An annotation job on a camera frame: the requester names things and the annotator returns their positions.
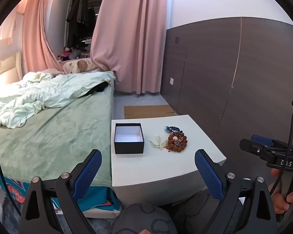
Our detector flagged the white table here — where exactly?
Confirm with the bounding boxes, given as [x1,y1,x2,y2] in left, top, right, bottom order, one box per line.
[111,114,227,206]

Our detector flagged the colourful printed bed sheet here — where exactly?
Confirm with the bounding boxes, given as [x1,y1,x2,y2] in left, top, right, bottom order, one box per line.
[0,168,121,215]

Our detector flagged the green bed blanket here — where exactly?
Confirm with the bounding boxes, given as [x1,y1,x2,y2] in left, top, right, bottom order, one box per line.
[0,85,114,188]

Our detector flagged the flat brown cardboard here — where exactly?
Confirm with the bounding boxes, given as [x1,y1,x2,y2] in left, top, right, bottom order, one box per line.
[124,105,176,119]

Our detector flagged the pile of plush toys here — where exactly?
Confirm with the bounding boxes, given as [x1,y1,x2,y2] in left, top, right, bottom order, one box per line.
[57,47,82,61]

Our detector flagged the black cloth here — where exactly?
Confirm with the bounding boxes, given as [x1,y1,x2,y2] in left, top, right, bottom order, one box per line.
[85,82,109,95]

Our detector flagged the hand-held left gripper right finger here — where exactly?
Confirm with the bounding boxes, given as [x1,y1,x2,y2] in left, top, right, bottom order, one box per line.
[195,149,277,234]

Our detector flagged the beige padded headboard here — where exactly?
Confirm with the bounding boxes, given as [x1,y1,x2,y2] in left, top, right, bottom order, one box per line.
[0,51,23,80]

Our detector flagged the dark hanging clothes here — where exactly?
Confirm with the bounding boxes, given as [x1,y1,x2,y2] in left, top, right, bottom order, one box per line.
[66,0,96,48]

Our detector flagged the person's grey patterned pants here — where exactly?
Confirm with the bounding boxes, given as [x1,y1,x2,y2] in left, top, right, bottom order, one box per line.
[111,190,235,234]

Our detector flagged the person's right hand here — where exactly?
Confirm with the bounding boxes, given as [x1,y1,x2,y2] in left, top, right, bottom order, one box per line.
[271,168,293,215]

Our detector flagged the black jewelry box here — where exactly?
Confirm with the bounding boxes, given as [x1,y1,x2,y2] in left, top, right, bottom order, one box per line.
[114,123,145,154]

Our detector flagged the brown wooden bead bracelet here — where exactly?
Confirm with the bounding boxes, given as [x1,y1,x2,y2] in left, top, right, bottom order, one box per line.
[166,132,188,152]

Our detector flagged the white flower hair clip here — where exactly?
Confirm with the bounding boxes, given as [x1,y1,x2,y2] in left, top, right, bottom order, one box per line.
[149,136,167,150]

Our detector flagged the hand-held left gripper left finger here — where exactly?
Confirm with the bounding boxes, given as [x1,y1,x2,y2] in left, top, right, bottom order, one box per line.
[19,149,103,234]

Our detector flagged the pink curtain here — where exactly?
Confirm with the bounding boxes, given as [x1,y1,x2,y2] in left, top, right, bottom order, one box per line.
[22,0,66,74]
[90,0,168,95]

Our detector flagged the bear print pillow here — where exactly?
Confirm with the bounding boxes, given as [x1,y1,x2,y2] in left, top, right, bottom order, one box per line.
[63,59,99,74]

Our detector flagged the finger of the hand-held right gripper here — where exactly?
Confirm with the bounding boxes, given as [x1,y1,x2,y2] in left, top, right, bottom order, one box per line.
[240,138,269,162]
[251,135,280,150]

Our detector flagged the pale green duvet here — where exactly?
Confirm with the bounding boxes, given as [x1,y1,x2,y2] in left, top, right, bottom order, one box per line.
[0,71,116,129]

